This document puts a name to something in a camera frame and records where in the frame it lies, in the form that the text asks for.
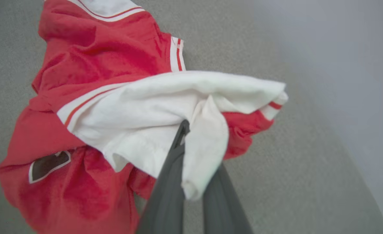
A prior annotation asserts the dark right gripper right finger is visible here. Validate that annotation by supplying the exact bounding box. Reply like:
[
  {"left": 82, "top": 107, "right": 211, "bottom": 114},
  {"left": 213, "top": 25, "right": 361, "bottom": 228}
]
[{"left": 203, "top": 162, "right": 254, "bottom": 234}]

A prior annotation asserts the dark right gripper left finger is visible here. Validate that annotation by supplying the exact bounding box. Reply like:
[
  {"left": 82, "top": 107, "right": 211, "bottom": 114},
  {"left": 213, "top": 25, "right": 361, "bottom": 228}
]
[{"left": 136, "top": 120, "right": 191, "bottom": 234}]

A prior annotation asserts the red white basketball jersey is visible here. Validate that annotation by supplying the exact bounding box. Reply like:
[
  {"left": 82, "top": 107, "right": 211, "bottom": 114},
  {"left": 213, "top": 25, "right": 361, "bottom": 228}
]
[{"left": 0, "top": 0, "right": 289, "bottom": 234}]

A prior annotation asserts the grey fabric sofa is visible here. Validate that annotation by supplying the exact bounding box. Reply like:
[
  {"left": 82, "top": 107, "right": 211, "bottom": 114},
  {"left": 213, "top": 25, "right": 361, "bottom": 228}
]
[{"left": 0, "top": 0, "right": 383, "bottom": 234}]

